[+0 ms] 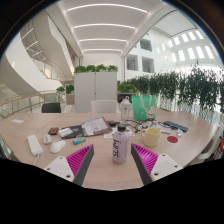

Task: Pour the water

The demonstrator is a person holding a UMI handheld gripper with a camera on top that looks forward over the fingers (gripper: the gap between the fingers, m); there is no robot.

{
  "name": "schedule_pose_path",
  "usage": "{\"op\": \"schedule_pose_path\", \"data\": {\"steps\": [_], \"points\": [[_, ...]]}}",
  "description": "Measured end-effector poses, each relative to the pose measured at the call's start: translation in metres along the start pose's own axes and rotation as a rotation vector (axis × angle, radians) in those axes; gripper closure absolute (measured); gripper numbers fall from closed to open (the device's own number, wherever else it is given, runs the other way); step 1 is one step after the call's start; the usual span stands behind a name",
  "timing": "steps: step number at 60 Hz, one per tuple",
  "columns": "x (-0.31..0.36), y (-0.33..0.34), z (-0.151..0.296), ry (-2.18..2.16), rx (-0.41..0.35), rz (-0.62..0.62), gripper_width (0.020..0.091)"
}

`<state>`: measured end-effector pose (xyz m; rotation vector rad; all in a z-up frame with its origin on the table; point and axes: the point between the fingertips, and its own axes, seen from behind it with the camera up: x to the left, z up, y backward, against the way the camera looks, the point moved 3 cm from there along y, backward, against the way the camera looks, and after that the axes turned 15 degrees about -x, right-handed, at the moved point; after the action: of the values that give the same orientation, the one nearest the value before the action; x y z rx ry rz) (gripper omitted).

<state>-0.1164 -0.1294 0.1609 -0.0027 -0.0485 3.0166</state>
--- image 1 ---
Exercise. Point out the clear plastic water bottle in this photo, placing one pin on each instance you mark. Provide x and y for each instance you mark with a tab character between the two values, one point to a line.
125	110

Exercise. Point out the small teal packet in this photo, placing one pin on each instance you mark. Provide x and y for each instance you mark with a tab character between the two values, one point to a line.
79	140

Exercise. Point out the ceiling light strips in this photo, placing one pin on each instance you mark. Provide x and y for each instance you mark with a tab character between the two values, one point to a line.
104	26

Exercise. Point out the purple drink bottle black cap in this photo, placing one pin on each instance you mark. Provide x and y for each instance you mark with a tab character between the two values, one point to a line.
120	148

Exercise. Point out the pale yellow mug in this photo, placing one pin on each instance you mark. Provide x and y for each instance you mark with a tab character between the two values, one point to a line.
152	137

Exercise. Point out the white card pack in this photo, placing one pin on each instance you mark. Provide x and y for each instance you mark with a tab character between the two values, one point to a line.
65	132

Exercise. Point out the white power strip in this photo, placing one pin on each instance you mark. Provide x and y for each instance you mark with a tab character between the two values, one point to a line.
34	144

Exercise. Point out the green tote bag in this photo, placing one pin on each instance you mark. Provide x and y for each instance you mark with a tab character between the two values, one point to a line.
140	108

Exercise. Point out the black folder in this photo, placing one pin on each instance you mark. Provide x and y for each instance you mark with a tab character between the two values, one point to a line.
77	130

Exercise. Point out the dark blue keyboard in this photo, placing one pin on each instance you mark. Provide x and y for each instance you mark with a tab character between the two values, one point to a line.
175	126

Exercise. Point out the black power adapter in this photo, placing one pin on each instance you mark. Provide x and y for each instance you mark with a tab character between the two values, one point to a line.
113	123

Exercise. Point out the white chair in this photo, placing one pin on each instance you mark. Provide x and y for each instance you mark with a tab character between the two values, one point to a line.
213	146
104	106

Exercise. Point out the printed booklet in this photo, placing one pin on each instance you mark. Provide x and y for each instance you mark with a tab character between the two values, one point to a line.
96	126

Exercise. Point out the planter box with plants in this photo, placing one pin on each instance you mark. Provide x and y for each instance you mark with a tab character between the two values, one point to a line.
69	95

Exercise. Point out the glass balustrade with wood rail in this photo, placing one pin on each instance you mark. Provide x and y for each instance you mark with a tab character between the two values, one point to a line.
26	103

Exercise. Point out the small grey-white device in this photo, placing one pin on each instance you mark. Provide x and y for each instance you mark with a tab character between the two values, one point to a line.
47	139

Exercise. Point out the row of green hedge plants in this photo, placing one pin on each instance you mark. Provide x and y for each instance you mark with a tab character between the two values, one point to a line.
186	88

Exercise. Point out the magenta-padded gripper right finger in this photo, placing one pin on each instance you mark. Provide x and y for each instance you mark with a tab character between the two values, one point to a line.
165	165

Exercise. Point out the small white tube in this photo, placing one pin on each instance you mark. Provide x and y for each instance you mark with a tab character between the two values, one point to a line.
179	132

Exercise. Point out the black chair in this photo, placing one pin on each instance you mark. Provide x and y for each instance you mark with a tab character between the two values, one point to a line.
51	107

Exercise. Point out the small red-black box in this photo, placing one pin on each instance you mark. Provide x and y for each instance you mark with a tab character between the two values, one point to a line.
53	130

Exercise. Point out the white cabinet with plants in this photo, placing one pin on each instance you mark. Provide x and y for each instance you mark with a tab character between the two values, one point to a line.
95	90

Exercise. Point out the flat round red coaster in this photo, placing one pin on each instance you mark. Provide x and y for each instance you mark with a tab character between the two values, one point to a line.
172	139

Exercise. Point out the white computer mouse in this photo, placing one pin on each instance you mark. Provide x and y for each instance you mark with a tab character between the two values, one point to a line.
58	146

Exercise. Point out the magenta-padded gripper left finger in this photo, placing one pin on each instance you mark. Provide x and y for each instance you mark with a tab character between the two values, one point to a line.
60	166

